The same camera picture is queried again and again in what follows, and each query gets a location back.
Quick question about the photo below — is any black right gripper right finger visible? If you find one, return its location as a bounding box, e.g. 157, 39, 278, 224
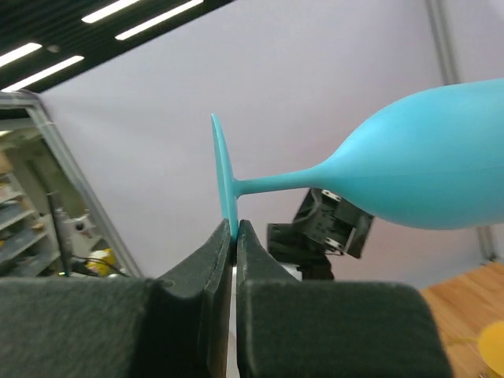
236, 220, 453, 378

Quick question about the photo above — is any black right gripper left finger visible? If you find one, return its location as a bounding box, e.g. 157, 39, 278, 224
1, 221, 232, 377

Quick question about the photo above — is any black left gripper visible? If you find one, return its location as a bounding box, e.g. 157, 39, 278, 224
267, 188, 374, 280

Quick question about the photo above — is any blue plastic wine glass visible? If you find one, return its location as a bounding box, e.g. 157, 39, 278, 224
211, 79, 503, 236

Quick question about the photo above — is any hanging yellow wine glass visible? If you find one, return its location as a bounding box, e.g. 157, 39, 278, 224
477, 321, 503, 377

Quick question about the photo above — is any storage shelf unit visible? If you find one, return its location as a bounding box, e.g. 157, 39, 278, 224
1, 128, 60, 277

